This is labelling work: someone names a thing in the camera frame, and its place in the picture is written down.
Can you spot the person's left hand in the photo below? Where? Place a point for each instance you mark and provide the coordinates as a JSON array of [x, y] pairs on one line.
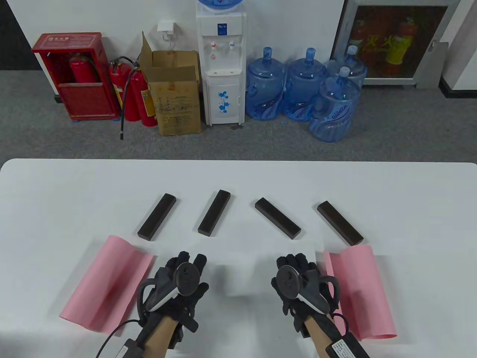
[[162, 276]]

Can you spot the person's right hand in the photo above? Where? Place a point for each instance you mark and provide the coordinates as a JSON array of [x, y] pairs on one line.
[[302, 261]]

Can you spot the dark wooden paperweight bar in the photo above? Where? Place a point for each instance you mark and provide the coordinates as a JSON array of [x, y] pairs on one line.
[[156, 217], [277, 218], [214, 213], [340, 223]]

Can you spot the pink paper sheet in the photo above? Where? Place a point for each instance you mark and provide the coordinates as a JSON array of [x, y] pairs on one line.
[[108, 283], [365, 291]]

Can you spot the person's left forearm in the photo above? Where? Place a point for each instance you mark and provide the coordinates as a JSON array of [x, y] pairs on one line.
[[160, 335]]

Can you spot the person's right forearm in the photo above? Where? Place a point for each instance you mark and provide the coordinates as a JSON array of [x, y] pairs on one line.
[[316, 335]]

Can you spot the blue water jug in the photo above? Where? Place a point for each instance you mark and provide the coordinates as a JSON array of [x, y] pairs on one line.
[[264, 89], [303, 89], [333, 112], [354, 65]]

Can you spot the open cardboard box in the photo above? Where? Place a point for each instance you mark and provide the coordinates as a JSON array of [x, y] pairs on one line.
[[175, 104]]

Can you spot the red fire extinguisher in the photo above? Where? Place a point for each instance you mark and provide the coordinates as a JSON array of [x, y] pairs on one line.
[[143, 100], [118, 89], [84, 71]]

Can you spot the white water dispenser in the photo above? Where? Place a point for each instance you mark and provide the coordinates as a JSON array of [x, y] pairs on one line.
[[223, 93]]

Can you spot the red fire extinguisher cabinet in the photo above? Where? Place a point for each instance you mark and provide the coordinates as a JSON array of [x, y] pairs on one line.
[[85, 100]]

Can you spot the blue dispenser water bottle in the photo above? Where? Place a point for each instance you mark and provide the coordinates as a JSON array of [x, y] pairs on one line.
[[220, 3]]

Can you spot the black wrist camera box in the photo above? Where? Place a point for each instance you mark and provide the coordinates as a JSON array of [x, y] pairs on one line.
[[130, 348], [346, 348]]

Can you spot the white wall outlet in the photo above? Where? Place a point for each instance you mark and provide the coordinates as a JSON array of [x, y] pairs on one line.
[[166, 28]]

